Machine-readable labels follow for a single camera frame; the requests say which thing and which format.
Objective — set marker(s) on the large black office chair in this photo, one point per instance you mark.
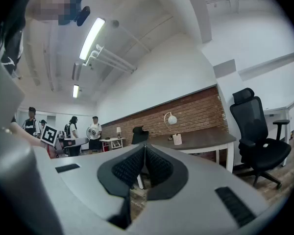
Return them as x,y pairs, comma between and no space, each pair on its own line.
254,136

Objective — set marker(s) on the person's left forearm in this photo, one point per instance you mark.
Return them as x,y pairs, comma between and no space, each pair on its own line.
27,137

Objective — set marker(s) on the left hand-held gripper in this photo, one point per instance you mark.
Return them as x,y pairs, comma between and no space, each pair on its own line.
49,134

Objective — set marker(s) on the person's black white shirt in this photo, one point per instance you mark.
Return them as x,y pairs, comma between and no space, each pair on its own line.
11,50

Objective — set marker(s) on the white round fan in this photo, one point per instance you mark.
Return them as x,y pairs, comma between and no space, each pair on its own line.
91,133

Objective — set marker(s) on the round ceiling detector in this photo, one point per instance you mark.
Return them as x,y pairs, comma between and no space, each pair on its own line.
115,24

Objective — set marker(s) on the long ceiling light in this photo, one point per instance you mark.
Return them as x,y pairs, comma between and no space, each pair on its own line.
91,38

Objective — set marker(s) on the small white table lamp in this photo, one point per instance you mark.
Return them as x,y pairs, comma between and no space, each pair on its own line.
118,131

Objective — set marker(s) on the black head camera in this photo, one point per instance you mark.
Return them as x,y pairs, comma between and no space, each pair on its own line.
83,15

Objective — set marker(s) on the small black office chair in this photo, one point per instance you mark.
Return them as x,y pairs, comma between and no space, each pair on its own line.
139,136

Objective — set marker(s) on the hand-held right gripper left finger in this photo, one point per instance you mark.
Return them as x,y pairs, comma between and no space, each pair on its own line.
88,192

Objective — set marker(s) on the white globe lamp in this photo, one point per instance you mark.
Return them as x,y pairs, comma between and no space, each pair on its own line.
172,119

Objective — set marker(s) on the white desk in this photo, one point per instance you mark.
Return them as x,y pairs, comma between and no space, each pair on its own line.
284,106

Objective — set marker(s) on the small white table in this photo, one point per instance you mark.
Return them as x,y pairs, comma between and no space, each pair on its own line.
112,141

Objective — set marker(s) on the grey wall panel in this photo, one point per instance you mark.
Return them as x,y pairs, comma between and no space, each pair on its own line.
224,68

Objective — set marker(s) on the white ceiling pipes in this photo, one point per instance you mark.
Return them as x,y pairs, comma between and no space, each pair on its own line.
112,59

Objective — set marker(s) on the short ceiling light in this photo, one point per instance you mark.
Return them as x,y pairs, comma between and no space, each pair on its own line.
75,91

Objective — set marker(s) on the pink perforated container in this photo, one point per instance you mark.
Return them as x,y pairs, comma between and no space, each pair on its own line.
177,139

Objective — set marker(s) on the brown wooden desk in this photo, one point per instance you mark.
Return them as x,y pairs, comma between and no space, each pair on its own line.
198,138

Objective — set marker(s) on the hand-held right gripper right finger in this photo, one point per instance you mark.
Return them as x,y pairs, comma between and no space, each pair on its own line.
198,180

